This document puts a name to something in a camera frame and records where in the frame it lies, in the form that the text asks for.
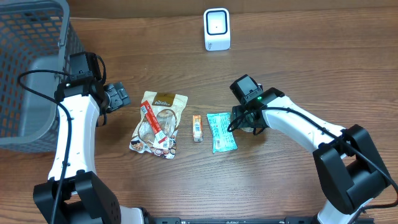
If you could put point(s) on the red white snack packet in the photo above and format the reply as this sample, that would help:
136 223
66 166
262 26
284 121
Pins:
157 130

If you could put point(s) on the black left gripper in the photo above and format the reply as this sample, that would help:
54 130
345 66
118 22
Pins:
117 96

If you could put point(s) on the teal snack packet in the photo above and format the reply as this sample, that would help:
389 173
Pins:
223 141

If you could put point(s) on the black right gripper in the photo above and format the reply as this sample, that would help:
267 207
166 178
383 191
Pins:
240 120

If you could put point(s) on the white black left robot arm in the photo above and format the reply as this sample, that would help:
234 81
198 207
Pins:
74 193

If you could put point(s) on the orange juice carton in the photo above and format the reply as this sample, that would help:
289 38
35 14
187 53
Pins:
197 128

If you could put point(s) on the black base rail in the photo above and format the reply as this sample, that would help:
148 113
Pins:
286 220

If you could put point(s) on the green lid jar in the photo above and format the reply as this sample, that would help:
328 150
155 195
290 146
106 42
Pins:
248 129

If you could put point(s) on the grey plastic mesh basket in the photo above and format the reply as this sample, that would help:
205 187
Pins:
37 40

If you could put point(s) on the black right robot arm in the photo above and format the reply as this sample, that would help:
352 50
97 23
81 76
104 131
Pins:
349 167

